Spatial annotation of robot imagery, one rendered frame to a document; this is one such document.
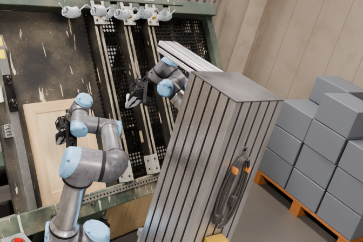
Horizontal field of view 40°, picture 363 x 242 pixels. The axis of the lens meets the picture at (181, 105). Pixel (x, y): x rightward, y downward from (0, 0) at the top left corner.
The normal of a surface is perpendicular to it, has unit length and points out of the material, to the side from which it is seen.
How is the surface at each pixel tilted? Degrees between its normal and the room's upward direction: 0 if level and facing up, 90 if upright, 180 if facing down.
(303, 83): 90
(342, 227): 90
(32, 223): 53
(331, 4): 90
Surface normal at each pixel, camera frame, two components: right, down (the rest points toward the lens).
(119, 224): 0.71, 0.44
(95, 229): 0.39, -0.87
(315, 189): -0.78, 0.02
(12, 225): 0.73, -0.18
